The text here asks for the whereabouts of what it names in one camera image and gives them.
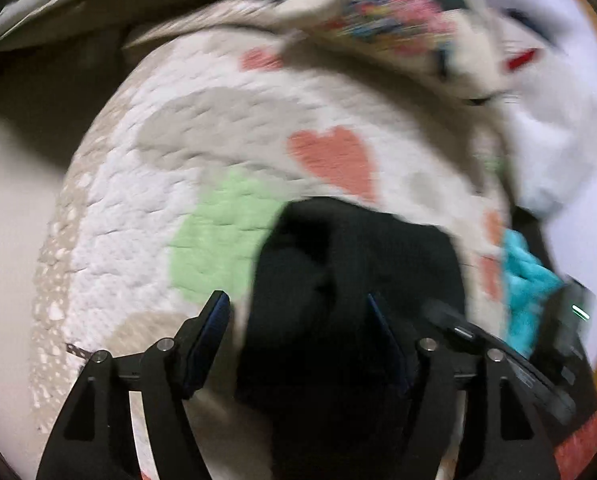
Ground white blanket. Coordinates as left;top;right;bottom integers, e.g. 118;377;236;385
486;0;597;365

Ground patterned heart bedspread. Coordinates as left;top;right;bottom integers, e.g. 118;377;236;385
27;0;597;480

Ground black pants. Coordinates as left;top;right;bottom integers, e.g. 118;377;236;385
236;197;466;479

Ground white floral pillow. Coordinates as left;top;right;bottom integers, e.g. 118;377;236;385
276;0;505;103

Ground teal cloth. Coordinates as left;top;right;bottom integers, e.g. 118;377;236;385
503;230;563;359

